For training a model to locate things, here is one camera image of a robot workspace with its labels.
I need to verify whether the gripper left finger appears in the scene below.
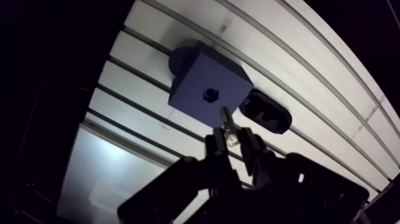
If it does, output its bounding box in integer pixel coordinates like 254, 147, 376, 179
117, 127, 243, 224

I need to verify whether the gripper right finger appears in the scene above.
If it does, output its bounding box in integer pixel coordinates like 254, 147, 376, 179
238, 126, 371, 224

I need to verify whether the steel bolt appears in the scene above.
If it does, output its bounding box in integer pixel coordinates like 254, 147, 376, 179
219, 105, 241, 148

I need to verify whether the black oval holder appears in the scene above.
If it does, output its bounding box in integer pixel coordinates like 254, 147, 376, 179
238, 88, 293, 135

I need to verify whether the dark blue-grey block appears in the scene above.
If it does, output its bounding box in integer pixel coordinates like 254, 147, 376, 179
168, 40, 255, 129

